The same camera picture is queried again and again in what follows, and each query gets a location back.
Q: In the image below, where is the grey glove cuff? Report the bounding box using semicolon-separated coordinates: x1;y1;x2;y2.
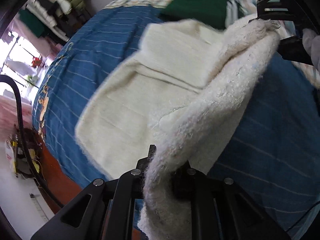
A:
303;28;320;71

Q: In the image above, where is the clothes pile on shelf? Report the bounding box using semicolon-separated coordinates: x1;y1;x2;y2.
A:
17;0;91;45

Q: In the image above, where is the white fluffy sweater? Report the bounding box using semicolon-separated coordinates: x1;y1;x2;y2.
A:
75;15;280;239

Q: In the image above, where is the green garment with white stripes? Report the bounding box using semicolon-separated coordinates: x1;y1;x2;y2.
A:
159;0;245;30

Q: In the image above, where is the blue striped bed sheet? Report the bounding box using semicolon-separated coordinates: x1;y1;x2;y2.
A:
32;6;319;239

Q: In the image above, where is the black cable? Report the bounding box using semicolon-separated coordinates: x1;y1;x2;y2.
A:
0;74;65;209

